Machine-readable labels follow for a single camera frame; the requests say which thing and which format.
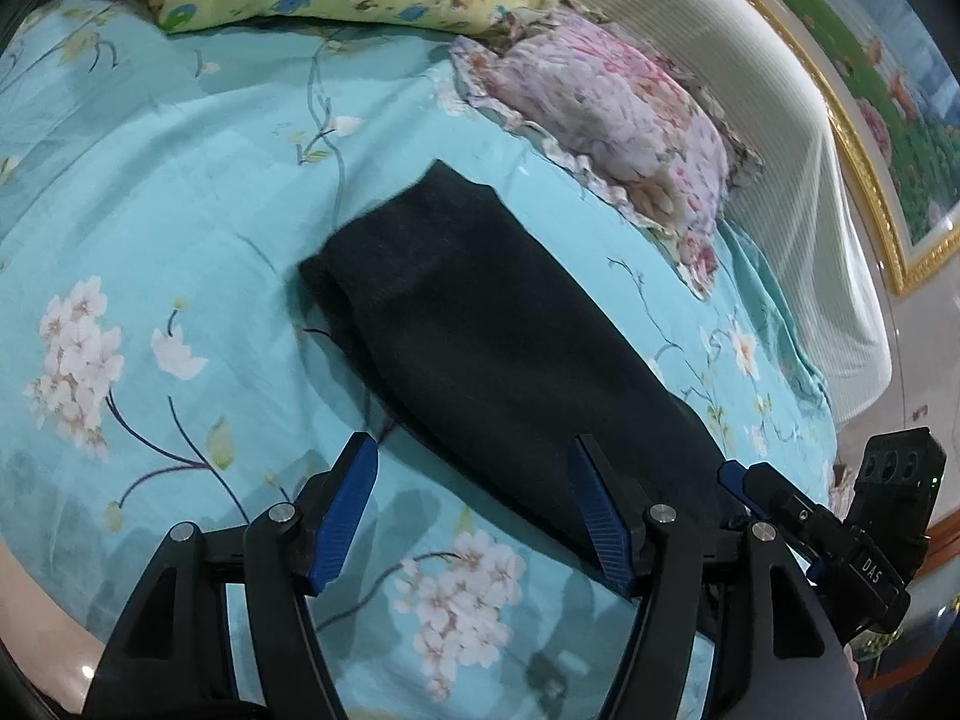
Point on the gold framed wall picture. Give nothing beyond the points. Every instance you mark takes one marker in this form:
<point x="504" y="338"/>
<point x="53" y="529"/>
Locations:
<point x="900" y="127"/>

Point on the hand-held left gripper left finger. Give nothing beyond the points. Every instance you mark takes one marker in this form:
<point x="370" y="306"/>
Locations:
<point x="341" y="510"/>

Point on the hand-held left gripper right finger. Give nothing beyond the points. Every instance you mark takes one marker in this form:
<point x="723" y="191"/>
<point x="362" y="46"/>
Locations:
<point x="607" y="517"/>

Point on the blue floral bedsheet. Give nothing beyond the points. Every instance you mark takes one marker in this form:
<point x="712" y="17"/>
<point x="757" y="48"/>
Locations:
<point x="150" y="202"/>

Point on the black pants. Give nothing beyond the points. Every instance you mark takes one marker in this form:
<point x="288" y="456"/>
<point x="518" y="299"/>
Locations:
<point x="487" y="360"/>

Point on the pink floral ruffled pillow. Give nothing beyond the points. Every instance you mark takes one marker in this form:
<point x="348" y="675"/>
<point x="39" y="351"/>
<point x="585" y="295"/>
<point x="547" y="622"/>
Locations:
<point x="615" y="112"/>

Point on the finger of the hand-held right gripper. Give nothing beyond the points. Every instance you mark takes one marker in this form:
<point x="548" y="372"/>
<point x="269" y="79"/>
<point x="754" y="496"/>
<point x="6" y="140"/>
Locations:
<point x="739" y="480"/>

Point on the white padded headboard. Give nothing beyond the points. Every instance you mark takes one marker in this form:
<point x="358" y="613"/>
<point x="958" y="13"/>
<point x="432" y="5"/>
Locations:
<point x="810" y="240"/>

